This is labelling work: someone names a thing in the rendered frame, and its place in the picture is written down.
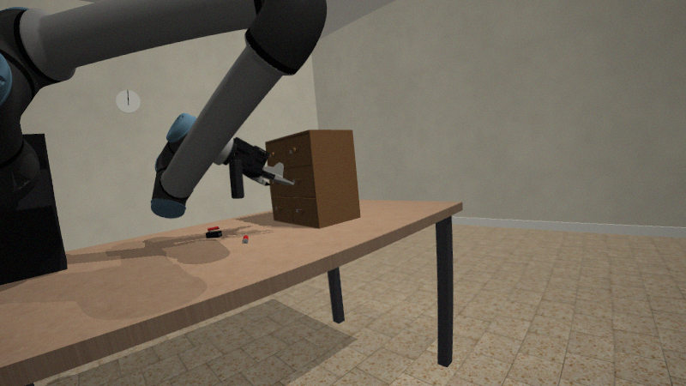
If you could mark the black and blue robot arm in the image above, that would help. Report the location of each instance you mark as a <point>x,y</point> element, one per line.
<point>281,33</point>

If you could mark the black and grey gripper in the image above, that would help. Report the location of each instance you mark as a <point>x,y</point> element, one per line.
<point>243,151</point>

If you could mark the dark brown wooden drawer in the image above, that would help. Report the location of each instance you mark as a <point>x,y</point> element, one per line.
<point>278,151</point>
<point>298,150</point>
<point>282,208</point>
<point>303,184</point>
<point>277,188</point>
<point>304,209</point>

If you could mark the brown wooden chest of drawers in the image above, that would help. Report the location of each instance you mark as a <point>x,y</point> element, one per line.
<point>334,176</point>

